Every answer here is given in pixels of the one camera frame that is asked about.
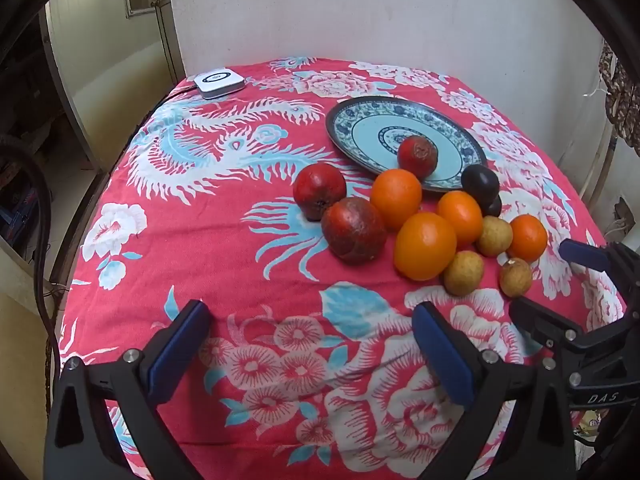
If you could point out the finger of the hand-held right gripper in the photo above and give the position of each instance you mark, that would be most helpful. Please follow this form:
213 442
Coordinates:
542 322
585 256

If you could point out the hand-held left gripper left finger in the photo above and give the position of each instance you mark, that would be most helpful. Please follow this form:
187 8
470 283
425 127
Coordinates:
180 345

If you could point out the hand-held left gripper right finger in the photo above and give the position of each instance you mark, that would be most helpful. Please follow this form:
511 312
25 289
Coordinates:
445 355

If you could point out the small orange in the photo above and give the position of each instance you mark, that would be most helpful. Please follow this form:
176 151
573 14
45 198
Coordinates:
527 237

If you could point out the tan longan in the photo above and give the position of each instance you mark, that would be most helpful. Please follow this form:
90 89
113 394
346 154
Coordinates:
494 236
464 273
516 277

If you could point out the large yellowish orange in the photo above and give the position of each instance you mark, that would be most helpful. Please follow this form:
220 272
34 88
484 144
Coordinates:
425 246

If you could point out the large dark plum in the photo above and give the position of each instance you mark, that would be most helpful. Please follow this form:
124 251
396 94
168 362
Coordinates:
480 183

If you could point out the large red pomegranate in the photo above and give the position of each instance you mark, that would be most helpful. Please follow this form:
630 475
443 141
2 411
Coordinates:
353 230

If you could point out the deep orange orange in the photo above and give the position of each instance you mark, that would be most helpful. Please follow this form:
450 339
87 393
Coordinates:
396 198

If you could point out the wrinkled red pomegranate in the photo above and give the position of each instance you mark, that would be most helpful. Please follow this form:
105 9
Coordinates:
418 156

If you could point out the smooth dark red pomegranate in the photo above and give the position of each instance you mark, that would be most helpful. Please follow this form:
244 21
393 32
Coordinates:
319 191

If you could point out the blue patterned ceramic plate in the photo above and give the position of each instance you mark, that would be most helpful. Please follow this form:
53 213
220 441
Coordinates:
365 130

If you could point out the red floral printed tablecloth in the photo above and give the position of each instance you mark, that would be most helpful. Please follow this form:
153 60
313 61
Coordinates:
225 270

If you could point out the small dark plum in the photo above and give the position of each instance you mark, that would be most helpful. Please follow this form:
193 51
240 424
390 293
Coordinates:
494 207

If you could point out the medium orange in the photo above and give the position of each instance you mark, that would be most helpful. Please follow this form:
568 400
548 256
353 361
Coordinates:
460 216

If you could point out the white square device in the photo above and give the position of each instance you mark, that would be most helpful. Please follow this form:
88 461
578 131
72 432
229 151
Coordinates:
219 82

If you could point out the cream panelled door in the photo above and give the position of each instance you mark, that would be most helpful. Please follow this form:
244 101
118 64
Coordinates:
150 35

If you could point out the metal pipe frame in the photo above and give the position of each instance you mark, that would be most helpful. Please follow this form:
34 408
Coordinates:
602 170

